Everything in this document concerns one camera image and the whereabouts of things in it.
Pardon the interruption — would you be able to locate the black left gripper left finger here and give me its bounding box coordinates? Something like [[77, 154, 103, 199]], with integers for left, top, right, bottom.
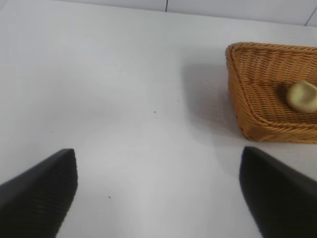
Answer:
[[0, 148, 79, 238]]

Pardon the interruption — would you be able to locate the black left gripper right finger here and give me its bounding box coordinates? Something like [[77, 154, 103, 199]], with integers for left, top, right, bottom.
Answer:
[[238, 145, 317, 238]]

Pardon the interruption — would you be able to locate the tan woven wicker basket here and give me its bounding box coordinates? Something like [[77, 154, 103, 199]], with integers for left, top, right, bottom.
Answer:
[[224, 42, 317, 145]]

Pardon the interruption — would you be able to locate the pale cream egg yolk pastry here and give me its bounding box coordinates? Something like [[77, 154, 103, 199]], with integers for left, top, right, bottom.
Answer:
[[286, 80, 317, 114]]

